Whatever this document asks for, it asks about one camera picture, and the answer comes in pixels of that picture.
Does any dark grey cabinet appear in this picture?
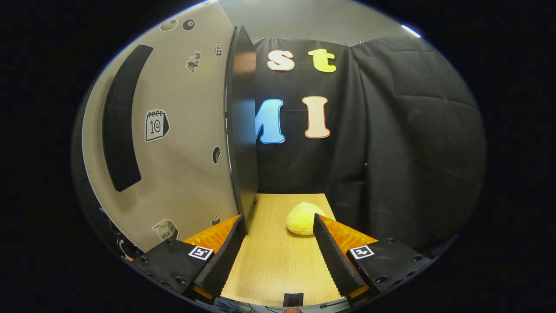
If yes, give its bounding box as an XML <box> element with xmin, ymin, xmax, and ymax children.
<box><xmin>223</xmin><ymin>25</ymin><xmax>260</xmax><ymax>220</ymax></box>

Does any black backdrop cloth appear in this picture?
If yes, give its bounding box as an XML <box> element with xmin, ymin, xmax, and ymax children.
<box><xmin>252</xmin><ymin>35</ymin><xmax>487</xmax><ymax>255</ymax></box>

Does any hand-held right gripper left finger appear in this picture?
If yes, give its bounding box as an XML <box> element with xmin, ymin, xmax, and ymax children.
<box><xmin>132</xmin><ymin>214</ymin><xmax>248</xmax><ymax>304</ymax></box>

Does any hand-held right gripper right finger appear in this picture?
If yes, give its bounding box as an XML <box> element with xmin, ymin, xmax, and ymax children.
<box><xmin>313</xmin><ymin>213</ymin><xmax>435</xmax><ymax>305</ymax></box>

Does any black door handle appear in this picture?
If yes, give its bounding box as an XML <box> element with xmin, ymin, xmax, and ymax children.
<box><xmin>102</xmin><ymin>44</ymin><xmax>155</xmax><ymax>193</ymax></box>

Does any light grey cabinet door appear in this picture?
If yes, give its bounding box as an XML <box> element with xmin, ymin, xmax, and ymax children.
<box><xmin>82</xmin><ymin>2</ymin><xmax>239</xmax><ymax>253</ymax></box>

